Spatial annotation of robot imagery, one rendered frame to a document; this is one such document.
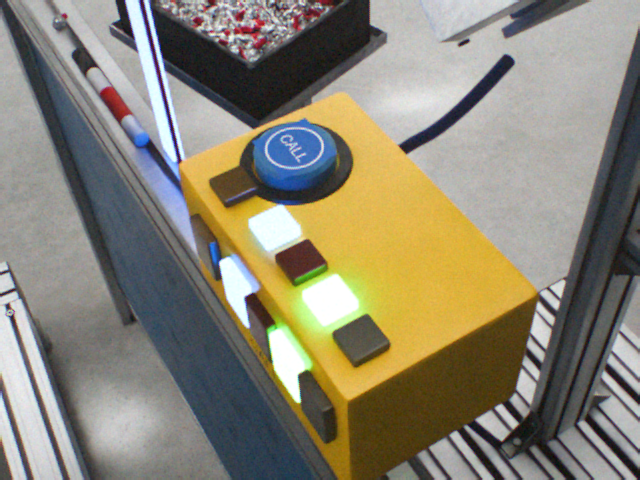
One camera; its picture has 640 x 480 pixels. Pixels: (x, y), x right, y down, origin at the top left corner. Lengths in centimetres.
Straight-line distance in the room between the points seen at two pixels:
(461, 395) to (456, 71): 179
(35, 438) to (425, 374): 105
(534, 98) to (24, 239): 117
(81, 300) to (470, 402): 141
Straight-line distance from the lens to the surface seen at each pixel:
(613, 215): 103
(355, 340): 36
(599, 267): 110
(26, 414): 140
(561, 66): 222
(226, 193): 41
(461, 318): 37
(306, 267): 38
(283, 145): 42
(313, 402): 37
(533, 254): 179
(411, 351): 36
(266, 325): 39
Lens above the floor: 138
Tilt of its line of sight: 50 degrees down
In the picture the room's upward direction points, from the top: 4 degrees counter-clockwise
